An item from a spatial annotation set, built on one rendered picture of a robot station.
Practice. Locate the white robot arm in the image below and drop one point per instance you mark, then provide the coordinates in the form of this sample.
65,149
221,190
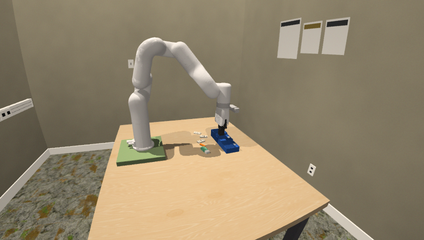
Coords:
142,82

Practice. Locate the blue three-compartment bin rack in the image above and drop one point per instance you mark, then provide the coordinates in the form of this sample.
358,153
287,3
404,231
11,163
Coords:
225,141

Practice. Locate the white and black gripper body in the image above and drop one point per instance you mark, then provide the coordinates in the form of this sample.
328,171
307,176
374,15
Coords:
220,115

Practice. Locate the green and grey eraser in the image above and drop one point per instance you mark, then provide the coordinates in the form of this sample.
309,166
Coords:
205,150

